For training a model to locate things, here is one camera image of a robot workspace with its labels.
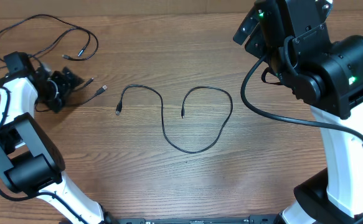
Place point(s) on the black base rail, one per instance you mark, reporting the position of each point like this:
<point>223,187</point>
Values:
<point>251,219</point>

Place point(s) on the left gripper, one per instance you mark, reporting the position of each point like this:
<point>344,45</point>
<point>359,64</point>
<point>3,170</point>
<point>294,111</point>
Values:
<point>68,84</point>

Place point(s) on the cardboard box wall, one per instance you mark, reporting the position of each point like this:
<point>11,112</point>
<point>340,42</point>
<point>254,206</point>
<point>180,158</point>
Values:
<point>10,9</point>

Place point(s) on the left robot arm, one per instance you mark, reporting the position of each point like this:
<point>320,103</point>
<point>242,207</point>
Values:
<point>31,166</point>

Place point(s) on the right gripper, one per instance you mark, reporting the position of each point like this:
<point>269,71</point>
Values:
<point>257,47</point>

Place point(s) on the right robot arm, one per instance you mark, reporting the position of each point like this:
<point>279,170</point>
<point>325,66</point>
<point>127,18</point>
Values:
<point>291,37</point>

